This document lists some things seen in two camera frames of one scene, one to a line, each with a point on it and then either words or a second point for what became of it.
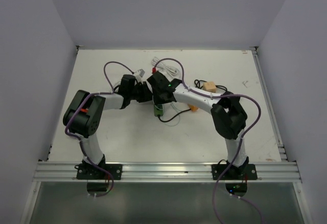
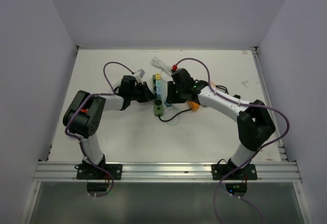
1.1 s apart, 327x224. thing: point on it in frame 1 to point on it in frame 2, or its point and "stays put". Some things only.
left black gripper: [146, 96] stays put
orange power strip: [193, 108] stays put
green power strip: [158, 110] stays put
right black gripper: [157, 101] to [170, 98]
